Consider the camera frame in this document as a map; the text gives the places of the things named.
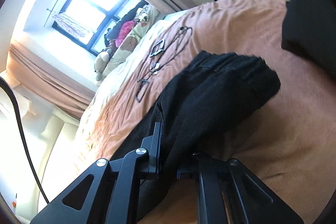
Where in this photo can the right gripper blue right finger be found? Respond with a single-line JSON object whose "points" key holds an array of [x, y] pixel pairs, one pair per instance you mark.
{"points": [[228, 192]]}

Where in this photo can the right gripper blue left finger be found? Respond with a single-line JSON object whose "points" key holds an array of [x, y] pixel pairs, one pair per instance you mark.
{"points": [[107, 191]]}

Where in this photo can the black pants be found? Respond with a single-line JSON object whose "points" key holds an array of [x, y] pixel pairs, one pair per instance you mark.
{"points": [[211, 96]]}

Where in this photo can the orange bed blanket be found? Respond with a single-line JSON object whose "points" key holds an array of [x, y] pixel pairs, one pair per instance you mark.
{"points": [[289, 143]]}

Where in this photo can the left pink curtain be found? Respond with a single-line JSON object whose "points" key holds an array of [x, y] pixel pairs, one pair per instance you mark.
{"points": [[47, 82]]}

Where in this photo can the cream padded headboard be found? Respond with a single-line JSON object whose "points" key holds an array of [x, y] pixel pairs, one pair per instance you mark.
{"points": [[42, 124]]}

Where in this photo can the beige plush toy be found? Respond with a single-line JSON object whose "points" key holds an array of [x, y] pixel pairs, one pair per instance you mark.
{"points": [[101, 62]]}

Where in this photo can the pink plush item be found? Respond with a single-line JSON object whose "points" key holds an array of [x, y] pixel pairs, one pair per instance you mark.
{"points": [[124, 31]]}

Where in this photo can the hanging floral garment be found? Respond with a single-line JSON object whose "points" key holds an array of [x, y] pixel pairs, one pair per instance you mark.
{"points": [[70, 25]]}

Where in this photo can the bear print cushion bedding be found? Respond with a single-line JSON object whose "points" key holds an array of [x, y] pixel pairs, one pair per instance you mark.
{"points": [[145, 17]]}

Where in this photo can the folded black garment right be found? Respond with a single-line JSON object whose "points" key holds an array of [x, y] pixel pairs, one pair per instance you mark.
{"points": [[308, 30]]}

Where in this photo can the black framed window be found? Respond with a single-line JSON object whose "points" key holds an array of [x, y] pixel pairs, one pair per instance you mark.
{"points": [[97, 16]]}

